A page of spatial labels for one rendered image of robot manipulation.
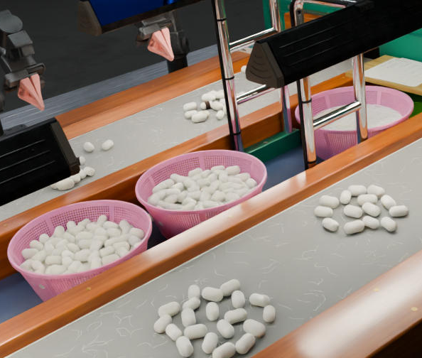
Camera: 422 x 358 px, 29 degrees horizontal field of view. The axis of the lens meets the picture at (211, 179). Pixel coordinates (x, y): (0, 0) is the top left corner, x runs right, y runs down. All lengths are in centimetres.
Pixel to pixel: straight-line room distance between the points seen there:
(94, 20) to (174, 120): 41
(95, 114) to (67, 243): 59
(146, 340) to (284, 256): 29
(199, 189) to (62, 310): 49
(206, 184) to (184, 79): 59
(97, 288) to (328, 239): 41
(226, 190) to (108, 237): 26
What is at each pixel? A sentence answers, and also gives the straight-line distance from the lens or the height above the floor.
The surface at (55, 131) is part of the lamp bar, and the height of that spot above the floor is 110.
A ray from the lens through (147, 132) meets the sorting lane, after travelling 196.
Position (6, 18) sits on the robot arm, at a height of 105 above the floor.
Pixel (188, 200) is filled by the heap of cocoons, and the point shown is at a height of 74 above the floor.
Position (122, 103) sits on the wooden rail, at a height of 76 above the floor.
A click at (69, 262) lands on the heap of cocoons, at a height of 74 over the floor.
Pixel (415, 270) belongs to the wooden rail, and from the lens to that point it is 129.
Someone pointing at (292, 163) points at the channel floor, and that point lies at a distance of 185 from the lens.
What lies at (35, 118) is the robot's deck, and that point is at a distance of 241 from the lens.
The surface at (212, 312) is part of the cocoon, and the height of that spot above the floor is 76.
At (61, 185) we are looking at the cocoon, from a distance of 174.
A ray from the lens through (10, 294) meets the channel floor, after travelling 157.
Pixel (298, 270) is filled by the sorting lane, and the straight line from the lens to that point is 135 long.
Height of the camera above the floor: 148
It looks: 26 degrees down
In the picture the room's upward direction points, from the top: 9 degrees counter-clockwise
